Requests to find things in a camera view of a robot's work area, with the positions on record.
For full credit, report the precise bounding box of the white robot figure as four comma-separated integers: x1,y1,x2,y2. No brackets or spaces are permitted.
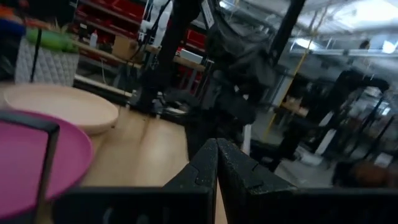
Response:
139,0,174,47

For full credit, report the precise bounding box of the reddish plate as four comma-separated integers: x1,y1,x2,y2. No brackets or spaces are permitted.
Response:
0,110,94,222

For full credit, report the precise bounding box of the beige plate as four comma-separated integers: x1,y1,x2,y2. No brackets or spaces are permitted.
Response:
3,83,119,136

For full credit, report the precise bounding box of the black aluminium rig frame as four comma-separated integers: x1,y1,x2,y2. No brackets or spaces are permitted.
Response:
130,0,307,116

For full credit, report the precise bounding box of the white bottle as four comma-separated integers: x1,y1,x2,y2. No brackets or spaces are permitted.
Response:
89,30,99,49

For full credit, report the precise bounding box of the yellow pole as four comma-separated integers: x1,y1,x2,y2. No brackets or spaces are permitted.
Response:
262,6,329,141

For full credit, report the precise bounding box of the red bin storage rack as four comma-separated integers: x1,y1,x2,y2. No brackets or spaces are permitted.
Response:
73,0,208,50

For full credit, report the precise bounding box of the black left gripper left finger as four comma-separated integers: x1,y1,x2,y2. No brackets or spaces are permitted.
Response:
163,138,218,189

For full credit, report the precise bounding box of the white hanging tag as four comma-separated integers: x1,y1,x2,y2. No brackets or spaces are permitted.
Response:
201,0,216,29

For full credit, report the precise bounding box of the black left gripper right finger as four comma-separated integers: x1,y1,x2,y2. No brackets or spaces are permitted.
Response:
217,139,296,224

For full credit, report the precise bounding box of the cardboard box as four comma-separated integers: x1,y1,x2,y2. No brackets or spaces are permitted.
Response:
111,35,137,62

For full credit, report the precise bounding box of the wooden workbench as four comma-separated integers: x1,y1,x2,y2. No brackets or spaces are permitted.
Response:
73,39,208,74

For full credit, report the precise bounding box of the succulent in white patterned pot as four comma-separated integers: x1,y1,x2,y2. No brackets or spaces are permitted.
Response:
14,26,80,87

